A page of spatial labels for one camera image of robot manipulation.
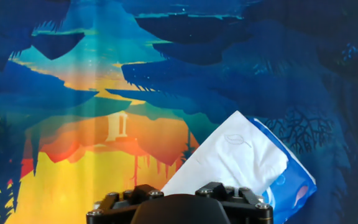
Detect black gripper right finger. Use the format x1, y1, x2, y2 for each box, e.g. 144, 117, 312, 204
195, 182, 273, 224

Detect white paper napkin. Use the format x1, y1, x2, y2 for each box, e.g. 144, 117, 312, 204
161, 110, 289, 196

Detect colourful landscape print cloth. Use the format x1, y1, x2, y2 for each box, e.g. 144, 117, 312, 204
0, 0, 358, 224

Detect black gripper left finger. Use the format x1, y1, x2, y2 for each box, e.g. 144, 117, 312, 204
86, 184, 164, 224

